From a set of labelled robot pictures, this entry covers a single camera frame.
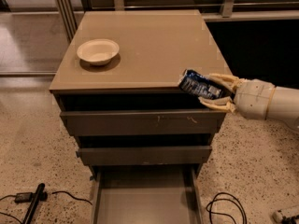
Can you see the grey middle drawer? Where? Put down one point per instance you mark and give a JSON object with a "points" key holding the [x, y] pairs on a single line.
{"points": [[109, 156]]}

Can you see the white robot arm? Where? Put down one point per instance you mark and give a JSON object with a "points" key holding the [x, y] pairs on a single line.
{"points": [[283, 106]]}

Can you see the black cylindrical tool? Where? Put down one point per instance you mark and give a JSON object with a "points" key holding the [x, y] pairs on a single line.
{"points": [[39, 196]]}

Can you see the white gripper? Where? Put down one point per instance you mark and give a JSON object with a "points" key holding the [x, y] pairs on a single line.
{"points": [[252, 99]]}

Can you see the blue pepsi can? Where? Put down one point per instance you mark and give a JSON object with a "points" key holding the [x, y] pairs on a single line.
{"points": [[197, 85]]}

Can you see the black power adapter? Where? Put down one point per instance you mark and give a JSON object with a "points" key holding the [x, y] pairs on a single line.
{"points": [[23, 197]]}

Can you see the grey drawer cabinet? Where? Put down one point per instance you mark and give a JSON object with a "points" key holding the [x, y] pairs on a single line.
{"points": [[156, 47]]}

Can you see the grey top drawer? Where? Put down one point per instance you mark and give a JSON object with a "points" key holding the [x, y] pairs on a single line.
{"points": [[96, 123]]}

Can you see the white paper bowl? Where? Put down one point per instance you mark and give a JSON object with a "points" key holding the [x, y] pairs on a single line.
{"points": [[98, 51]]}

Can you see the metal railing frame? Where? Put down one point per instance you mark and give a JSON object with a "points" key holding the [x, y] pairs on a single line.
{"points": [[211, 10]]}

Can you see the white power strip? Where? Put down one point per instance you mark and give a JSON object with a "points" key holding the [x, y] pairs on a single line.
{"points": [[287, 215]]}

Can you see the grey open bottom drawer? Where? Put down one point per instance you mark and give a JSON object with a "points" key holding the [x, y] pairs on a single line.
{"points": [[146, 195]]}

